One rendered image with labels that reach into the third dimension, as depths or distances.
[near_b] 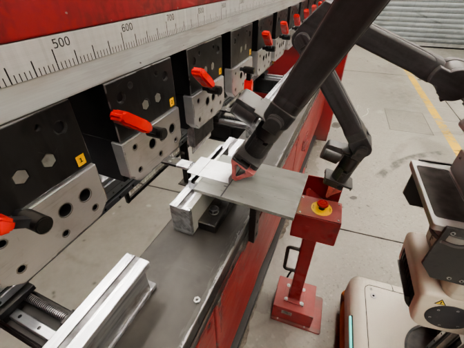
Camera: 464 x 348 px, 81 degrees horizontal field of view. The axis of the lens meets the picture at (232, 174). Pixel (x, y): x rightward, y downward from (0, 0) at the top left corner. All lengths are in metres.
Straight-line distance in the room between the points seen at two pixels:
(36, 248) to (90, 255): 1.64
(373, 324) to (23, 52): 1.38
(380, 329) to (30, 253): 1.28
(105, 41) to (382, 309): 1.38
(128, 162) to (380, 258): 1.79
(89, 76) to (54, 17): 0.07
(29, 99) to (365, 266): 1.85
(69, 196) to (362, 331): 1.23
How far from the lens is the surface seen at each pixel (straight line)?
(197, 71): 0.51
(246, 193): 0.69
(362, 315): 1.41
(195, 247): 0.74
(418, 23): 8.25
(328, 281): 1.79
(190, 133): 0.67
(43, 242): 0.39
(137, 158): 0.45
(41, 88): 0.34
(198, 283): 0.68
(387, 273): 1.97
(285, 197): 0.69
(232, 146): 0.93
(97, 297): 0.60
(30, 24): 0.34
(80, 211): 0.40
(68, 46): 0.36
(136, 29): 0.44
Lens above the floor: 1.45
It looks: 37 degrees down
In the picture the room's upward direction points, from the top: straight up
